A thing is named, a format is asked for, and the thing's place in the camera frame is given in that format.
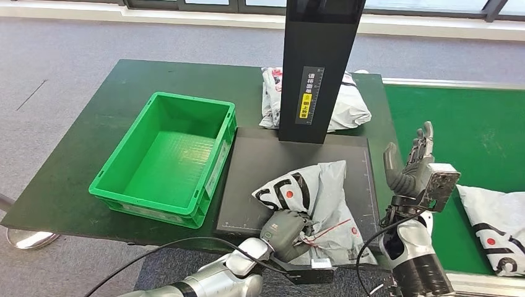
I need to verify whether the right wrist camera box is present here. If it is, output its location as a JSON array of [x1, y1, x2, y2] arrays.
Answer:
[[422, 163, 461, 213]]

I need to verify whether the black scanner base plate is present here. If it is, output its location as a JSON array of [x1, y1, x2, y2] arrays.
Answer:
[[215, 127, 380, 247]]

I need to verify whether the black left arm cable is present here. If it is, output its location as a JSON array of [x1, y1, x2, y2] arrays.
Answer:
[[84, 236, 290, 297]]

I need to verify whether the green conveyor belt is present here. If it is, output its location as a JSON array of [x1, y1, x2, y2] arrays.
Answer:
[[384, 84, 525, 275]]

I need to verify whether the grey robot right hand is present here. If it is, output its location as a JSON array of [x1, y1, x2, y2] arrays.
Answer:
[[383, 121, 436, 194]]

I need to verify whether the dark window frame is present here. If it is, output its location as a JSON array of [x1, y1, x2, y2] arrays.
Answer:
[[115, 0, 525, 20]]

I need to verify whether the grey poly mailer parcel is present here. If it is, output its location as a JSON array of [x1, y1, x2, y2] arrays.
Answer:
[[251, 160, 378, 267], [456, 184, 525, 277], [259, 66, 373, 133]]

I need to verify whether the black scanner tower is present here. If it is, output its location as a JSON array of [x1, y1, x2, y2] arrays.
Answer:
[[278, 0, 367, 145]]

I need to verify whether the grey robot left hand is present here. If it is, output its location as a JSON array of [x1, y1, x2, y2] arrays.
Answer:
[[259, 210, 315, 263]]

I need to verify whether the dark green table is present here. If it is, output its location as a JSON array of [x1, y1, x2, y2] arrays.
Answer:
[[0, 59, 411, 273]]

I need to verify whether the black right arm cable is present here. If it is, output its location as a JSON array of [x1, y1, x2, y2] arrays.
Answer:
[[355, 209, 425, 297]]

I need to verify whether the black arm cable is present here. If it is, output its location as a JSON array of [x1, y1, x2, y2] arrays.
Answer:
[[355, 209, 425, 297], [84, 236, 290, 297]]

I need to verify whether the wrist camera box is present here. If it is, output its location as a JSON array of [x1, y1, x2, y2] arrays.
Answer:
[[422, 163, 461, 213], [283, 258, 335, 285]]

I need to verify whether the chrome stand base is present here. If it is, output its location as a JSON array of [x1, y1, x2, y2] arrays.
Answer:
[[0, 193, 60, 251]]

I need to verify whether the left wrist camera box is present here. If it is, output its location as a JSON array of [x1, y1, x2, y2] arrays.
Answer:
[[283, 258, 335, 285]]

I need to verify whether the green plastic crate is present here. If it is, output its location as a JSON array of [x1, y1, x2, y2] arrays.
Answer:
[[88, 92, 238, 230]]

